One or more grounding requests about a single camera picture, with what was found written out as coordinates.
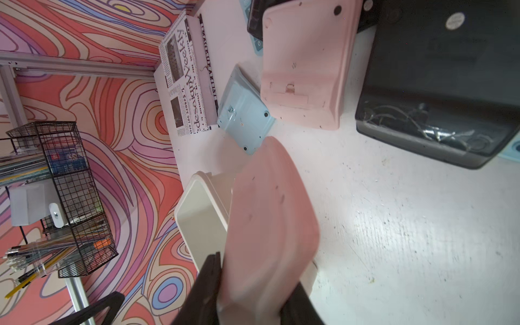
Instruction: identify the blue calculator under pile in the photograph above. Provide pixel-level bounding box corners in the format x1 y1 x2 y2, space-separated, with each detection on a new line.
498 138 520 163

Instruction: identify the pink calculator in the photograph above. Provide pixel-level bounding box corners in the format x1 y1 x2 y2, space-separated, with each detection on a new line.
217 137 320 324
261 0 362 130

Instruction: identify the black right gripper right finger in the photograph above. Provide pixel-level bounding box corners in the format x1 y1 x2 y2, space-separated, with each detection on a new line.
280 283 324 325

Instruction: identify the black wire side basket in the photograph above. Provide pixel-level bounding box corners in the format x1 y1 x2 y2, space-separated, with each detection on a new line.
1 121 118 258

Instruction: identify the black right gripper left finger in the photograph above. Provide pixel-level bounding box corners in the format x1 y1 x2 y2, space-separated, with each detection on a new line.
172 252 222 325

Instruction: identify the black calculator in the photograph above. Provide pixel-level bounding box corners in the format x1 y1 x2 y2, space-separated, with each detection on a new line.
247 0 382 41
355 1 519 169

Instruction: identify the clear cup of pens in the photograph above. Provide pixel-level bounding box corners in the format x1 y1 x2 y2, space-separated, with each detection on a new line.
4 235 116 299

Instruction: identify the teal calculator at back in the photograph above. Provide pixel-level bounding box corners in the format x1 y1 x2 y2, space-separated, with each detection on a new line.
239 0 264 57

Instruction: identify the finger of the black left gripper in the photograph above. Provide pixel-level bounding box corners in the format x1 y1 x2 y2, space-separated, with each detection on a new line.
51 292 125 325

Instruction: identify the design weekly magazine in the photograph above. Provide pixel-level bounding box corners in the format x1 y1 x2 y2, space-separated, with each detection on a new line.
158 10 218 136

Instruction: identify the light blue calculator face down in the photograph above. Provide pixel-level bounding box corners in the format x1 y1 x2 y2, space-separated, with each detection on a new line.
217 65 276 155

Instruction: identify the cream plastic storage box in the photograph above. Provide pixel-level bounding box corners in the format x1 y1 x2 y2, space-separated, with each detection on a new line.
175 171 318 297

